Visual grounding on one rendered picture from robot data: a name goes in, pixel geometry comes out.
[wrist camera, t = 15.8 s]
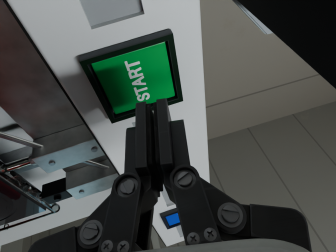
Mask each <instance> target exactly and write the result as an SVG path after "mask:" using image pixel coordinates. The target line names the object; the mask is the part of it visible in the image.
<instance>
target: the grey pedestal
mask: <svg viewBox="0 0 336 252"><path fill-rule="evenodd" d="M232 1H233V2H234V3H235V4H236V5H237V6H238V7H239V8H240V9H241V10H242V11H243V12H244V13H245V14H246V15H247V16H248V17H249V18H250V20H251V21H252V22H253V23H254V24H255V25H256V26H257V27H258V28H259V29H260V30H261V31H262V32H263V33H264V34H267V35H268V34H271V33H273V32H272V31H271V30H270V29H268V28H267V27H266V26H265V25H264V24H263V23H262V22H261V21H260V20H258V19H257V18H256V17H255V16H254V15H253V14H252V13H251V12H250V11H248V10H247V9H246V8H245V7H244V6H243V5H242V4H241V3H240V2H238V1H237V0H232Z"/></svg>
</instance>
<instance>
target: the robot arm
mask: <svg viewBox="0 0 336 252"><path fill-rule="evenodd" d="M163 184H164V187H165V190H166V192H167V194H168V197H169V200H170V201H172V202H173V203H174V204H175V205H176V209H177V213H178V217H179V221H180V225H181V229H182V233H183V237H184V241H185V245H184V246H175V247H167V248H158V249H150V243H151V233H152V224H153V215H154V206H155V204H156V203H157V202H158V197H160V192H163V190H164V189H163ZM28 252H312V247H311V241H310V235H309V229H308V223H307V220H306V218H305V217H304V215H303V214H302V213H301V212H299V211H298V210H296V209H293V208H288V207H279V206H269V205H260V204H250V205H247V204H240V203H239V202H237V201H236V200H234V199H233V198H231V197H230V196H228V195H227V194H225V193H224V192H222V191H221V190H219V189H218V188H216V187H215V186H213V185H212V184H210V183H209V182H207V181H206V180H204V179H203V178H201V177H200V175H199V173H198V171H197V170H196V169H195V168H194V167H193V166H191V164H190V157H189V151H188V144H187V137H186V131H185V124H184V120H183V119H180V120H174V121H172V120H171V115H170V111H169V106H168V102H167V98H162V99H157V100H156V102H154V103H153V110H152V107H151V104H150V103H148V104H147V102H146V101H143V102H137V103H136V104H135V127H129V128H127V129H126V136H125V159H124V173H123V174H121V175H119V176H118V177H117V178H116V179H115V181H114V183H113V185H112V189H111V194H110V195H109V196H108V197H107V198H106V199H105V200H104V201H103V202H102V203H101V204H100V205H99V206H98V207H97V208H96V209H95V211H94V212H93V213H92V214H91V215H90V216H89V217H88V218H87V219H86V220H85V221H84V222H83V223H82V224H81V225H80V226H77V227H75V226H73V227H70V228H68V229H65V230H62V231H60V232H57V233H54V234H52V235H49V236H46V237H44V238H41V239H39V240H37V241H35V242H34V243H33V244H32V245H31V246H30V248H29V250H28Z"/></svg>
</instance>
